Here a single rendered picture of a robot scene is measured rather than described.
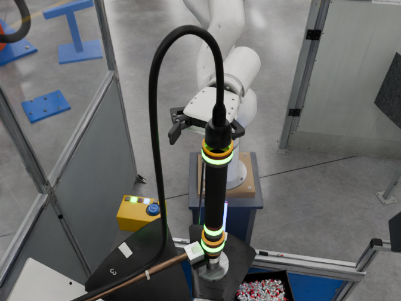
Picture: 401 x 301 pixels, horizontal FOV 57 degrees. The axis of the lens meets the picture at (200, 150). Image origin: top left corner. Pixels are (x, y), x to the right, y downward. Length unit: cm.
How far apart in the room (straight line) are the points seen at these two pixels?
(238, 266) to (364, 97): 190
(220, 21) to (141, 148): 220
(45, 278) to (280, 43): 379
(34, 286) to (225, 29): 76
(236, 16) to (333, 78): 177
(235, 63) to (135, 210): 71
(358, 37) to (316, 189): 109
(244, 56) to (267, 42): 350
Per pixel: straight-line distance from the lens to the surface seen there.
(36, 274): 100
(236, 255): 115
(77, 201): 186
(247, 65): 87
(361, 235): 274
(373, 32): 251
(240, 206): 152
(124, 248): 85
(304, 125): 290
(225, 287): 108
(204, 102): 76
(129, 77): 382
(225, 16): 94
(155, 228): 87
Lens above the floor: 218
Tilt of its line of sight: 47 degrees down
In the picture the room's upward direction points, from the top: straight up
